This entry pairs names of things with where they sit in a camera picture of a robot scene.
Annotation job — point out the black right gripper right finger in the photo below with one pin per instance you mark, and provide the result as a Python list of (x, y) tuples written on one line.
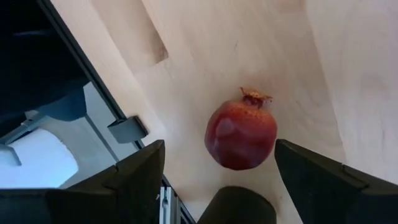
[(326, 193)]

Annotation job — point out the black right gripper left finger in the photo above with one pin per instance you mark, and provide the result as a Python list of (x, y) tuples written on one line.
[(130, 193)]

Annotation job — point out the dark red pomegranate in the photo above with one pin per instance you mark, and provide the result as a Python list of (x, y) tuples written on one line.
[(241, 133)]

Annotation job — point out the white floor object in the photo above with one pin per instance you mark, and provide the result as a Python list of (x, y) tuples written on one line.
[(37, 165)]

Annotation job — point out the black office chair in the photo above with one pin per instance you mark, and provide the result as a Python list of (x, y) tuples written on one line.
[(31, 62)]

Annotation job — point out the black frame clip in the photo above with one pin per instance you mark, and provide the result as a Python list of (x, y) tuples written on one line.
[(129, 130)]

